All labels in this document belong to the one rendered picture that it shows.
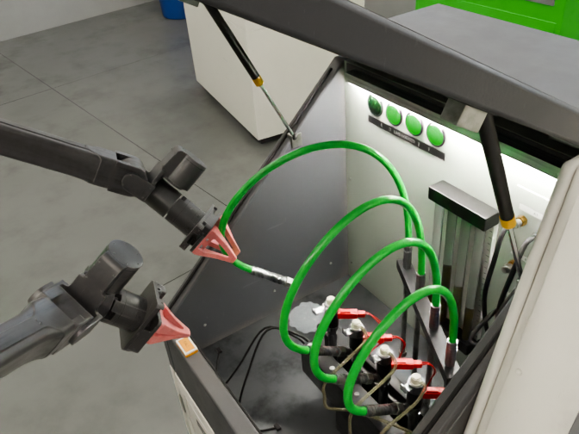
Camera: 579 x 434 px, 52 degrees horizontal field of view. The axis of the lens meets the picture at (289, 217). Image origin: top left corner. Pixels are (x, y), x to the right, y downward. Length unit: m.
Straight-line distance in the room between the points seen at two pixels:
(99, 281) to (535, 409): 0.62
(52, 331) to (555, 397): 0.65
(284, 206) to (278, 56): 2.58
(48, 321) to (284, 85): 3.33
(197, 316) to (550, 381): 0.85
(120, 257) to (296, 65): 3.22
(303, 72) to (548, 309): 3.35
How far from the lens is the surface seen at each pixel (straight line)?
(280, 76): 3.97
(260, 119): 4.01
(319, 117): 1.37
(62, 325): 0.82
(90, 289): 0.89
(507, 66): 1.19
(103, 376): 2.71
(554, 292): 0.82
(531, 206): 1.09
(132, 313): 0.94
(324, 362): 1.25
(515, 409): 0.92
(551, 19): 3.51
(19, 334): 0.76
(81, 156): 1.08
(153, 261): 3.21
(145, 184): 1.09
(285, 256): 1.49
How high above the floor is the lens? 1.92
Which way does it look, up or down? 35 degrees down
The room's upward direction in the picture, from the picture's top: 5 degrees counter-clockwise
